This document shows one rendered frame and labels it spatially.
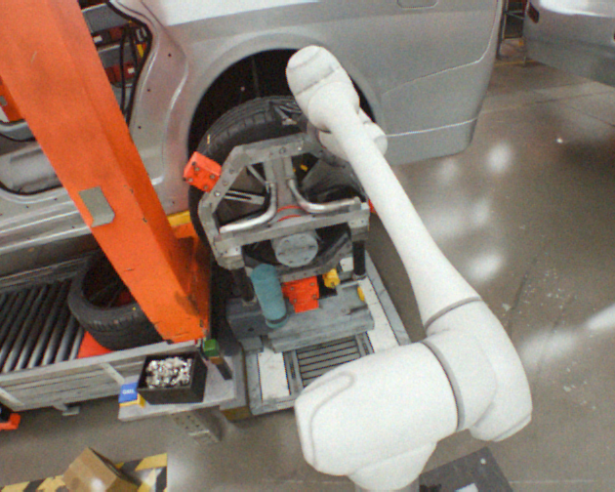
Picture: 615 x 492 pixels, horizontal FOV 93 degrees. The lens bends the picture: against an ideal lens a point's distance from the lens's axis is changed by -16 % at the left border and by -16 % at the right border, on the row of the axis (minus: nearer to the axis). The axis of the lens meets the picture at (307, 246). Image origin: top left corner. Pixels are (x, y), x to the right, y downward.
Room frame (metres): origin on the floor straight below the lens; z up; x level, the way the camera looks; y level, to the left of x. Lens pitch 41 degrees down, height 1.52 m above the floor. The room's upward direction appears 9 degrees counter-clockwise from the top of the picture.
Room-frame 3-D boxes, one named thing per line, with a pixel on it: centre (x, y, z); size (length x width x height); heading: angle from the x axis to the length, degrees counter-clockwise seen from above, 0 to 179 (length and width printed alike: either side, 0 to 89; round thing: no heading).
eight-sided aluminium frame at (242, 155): (0.93, 0.05, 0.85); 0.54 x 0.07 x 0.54; 95
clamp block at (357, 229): (0.74, -0.14, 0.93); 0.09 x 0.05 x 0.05; 5
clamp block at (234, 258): (0.71, 0.20, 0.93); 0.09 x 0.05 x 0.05; 5
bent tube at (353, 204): (0.82, -0.06, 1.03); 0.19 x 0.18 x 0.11; 5
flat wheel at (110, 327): (1.22, 0.88, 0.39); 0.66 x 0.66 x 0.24
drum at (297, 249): (0.86, 0.04, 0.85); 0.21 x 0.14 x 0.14; 5
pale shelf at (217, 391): (0.59, 0.55, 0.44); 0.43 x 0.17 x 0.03; 95
